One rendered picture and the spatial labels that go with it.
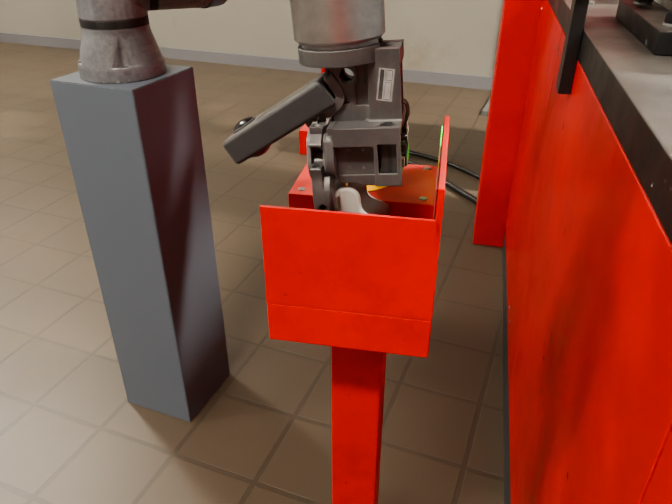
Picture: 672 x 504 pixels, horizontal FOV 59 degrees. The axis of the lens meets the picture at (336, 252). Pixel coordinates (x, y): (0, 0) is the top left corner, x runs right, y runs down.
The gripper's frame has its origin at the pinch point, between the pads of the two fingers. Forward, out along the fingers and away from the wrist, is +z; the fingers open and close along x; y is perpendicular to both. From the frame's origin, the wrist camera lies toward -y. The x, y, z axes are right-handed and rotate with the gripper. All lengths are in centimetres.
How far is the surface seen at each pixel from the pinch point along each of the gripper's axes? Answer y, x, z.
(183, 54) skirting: -200, 393, 52
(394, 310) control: 6.2, -4.9, 3.4
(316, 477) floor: -16, 31, 73
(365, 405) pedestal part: 1.3, 2.1, 22.7
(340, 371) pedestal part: -1.4, 2.1, 17.5
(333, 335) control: 0.1, -4.9, 6.7
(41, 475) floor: -73, 21, 68
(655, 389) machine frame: 25.8, -15.2, 2.0
